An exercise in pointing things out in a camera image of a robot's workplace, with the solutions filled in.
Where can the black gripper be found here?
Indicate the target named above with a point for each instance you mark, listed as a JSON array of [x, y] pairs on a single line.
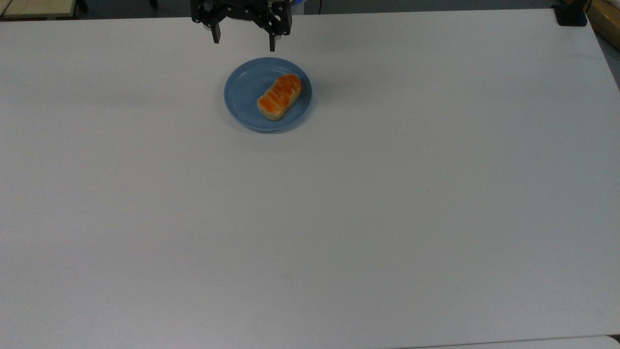
[[242, 9]]

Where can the orange glazed bread loaf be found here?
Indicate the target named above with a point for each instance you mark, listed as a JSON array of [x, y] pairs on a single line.
[[278, 97]]

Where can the blue round plate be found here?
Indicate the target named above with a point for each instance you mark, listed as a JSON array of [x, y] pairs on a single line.
[[242, 89]]

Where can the light wooden table top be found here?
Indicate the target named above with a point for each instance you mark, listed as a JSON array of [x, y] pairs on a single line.
[[38, 7]]

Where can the light wooden furniture piece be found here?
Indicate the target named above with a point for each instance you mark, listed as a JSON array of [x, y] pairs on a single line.
[[605, 19]]

